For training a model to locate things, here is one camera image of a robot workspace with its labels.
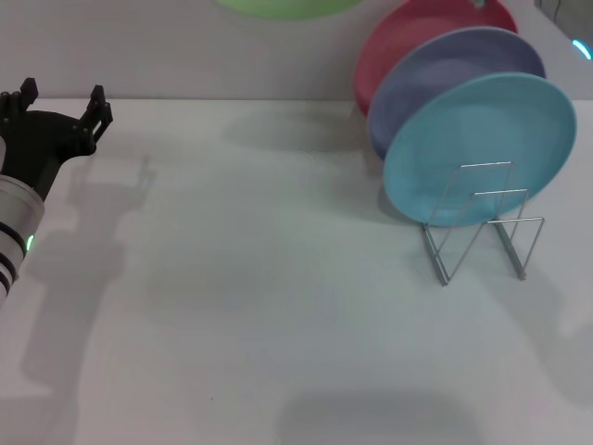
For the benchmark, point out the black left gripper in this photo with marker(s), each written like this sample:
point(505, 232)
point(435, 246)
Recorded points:
point(41, 139)

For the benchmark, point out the green round plate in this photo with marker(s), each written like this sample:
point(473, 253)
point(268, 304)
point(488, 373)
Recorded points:
point(287, 8)

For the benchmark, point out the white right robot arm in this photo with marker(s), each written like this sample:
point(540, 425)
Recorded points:
point(583, 50)

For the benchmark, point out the pink round plate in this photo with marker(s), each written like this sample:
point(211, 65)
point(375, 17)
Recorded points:
point(407, 37)

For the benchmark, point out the purple round plate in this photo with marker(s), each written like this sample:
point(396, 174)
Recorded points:
point(431, 69)

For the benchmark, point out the light blue round plate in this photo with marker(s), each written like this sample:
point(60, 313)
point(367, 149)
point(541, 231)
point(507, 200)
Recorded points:
point(482, 130)

